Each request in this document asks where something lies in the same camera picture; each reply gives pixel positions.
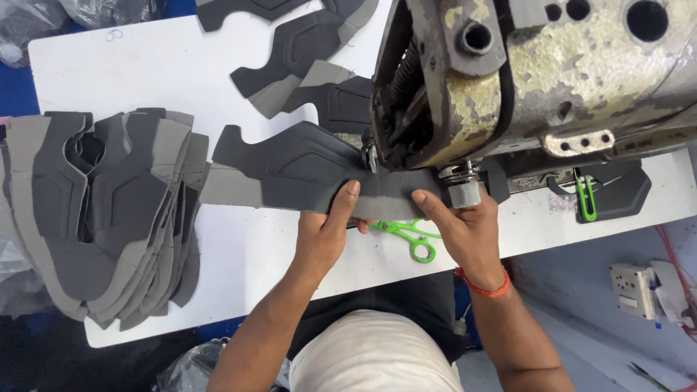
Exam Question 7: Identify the red wrist thread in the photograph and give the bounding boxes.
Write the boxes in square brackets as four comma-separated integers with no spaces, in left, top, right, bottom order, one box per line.
[455,266,511,299]

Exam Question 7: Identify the small white bottle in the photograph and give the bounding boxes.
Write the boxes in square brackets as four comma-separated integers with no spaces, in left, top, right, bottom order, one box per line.
[453,304,472,336]

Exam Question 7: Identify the person's right hand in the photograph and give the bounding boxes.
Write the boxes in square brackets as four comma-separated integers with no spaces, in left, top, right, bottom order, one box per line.
[410,186,510,286]

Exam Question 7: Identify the black shoe panel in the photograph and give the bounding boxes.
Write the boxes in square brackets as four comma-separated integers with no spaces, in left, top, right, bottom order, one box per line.
[547,160,652,224]

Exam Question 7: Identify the person's left hand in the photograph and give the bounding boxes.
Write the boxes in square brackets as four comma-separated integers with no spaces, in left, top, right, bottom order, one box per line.
[294,180,378,273]

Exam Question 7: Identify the grey shoe piece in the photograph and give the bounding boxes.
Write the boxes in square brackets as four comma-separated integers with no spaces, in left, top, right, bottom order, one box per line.
[199,121,454,221]
[280,60,376,136]
[195,0,327,32]
[322,0,380,44]
[230,8,360,119]

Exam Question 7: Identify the white electrical box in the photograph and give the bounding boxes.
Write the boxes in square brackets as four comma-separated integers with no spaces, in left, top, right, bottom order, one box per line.
[609,263,660,321]

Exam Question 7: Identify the red cables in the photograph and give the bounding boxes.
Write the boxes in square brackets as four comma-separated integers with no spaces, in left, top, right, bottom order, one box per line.
[653,224,697,344]

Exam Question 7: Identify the green thread snips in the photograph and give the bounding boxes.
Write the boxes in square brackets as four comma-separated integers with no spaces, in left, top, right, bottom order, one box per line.
[573,168,598,223]

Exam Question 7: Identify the clear plastic bag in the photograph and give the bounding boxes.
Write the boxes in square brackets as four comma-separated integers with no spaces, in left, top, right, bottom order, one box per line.
[155,338,292,392]
[0,0,69,69]
[57,0,167,30]
[0,234,55,319]

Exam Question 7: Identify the small clear packet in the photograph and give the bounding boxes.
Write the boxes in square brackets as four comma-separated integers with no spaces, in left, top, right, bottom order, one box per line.
[547,192,578,214]

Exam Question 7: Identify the stack of grey shoe uppers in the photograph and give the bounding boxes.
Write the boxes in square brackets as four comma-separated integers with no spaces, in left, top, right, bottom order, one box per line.
[0,107,212,332]

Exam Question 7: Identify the worn beige sewing machine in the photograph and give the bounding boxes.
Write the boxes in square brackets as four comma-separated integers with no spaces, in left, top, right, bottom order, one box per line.
[359,0,697,210]

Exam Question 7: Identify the green handled scissors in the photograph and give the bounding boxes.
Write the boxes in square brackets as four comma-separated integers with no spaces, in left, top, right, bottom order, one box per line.
[370,218,443,264]

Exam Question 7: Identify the person's white shirt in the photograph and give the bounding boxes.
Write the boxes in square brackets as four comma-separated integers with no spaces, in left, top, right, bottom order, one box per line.
[289,309,465,392]

